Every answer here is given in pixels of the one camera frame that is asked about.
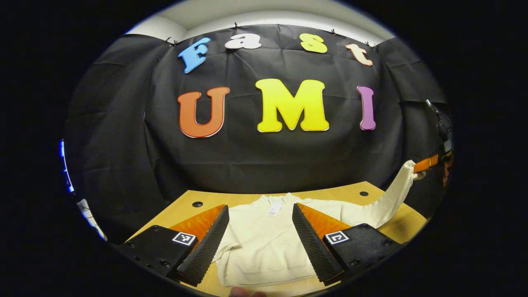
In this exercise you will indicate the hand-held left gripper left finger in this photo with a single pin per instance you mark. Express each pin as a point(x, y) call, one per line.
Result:
point(208, 247)

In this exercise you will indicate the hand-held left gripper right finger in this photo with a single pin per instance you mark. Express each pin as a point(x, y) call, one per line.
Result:
point(313, 247)

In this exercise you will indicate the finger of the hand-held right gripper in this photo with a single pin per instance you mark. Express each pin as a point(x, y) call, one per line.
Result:
point(425, 163)

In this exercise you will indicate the cream sweatshirt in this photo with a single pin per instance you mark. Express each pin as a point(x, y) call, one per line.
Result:
point(264, 243)

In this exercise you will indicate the black backdrop cloth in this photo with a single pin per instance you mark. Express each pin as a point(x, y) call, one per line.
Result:
point(247, 165)

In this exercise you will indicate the white desk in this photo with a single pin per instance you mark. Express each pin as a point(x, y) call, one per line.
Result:
point(91, 220)

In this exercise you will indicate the computer monitor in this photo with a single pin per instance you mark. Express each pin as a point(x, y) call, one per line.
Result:
point(66, 165)

